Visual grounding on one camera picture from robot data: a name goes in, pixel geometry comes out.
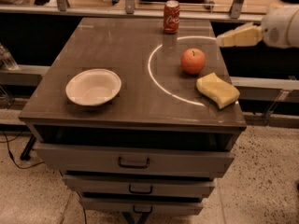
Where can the metal railing frame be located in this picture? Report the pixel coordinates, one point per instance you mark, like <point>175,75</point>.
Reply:
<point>215,10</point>

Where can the drawer with handle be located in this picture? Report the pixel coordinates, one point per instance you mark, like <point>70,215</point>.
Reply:
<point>138,186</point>
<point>141,206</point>
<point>135,161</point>

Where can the bottom drawer with handle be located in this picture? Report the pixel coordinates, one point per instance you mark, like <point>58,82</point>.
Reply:
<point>141,206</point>

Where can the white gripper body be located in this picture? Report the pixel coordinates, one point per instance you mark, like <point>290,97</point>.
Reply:
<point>275,28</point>

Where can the yellow sponge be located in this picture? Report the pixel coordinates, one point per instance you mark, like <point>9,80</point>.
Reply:
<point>218,90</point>

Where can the clear plastic bottle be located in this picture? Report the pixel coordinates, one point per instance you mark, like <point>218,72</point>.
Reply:
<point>7,59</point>

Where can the top drawer with handle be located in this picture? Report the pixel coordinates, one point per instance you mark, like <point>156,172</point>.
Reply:
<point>135,161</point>

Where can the red cola can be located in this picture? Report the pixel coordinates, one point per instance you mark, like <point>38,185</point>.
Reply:
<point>171,16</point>

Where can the grey drawer cabinet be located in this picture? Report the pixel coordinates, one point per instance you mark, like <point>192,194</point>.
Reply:
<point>158,106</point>

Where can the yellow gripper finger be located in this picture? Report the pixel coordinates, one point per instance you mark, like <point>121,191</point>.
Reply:
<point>246,35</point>

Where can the white bowl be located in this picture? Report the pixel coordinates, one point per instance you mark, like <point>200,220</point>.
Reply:
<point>93,87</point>

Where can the red apple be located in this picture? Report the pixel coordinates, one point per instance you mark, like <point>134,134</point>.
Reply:
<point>192,61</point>

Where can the middle drawer with handle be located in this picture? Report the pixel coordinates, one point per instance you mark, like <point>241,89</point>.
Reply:
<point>138,186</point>

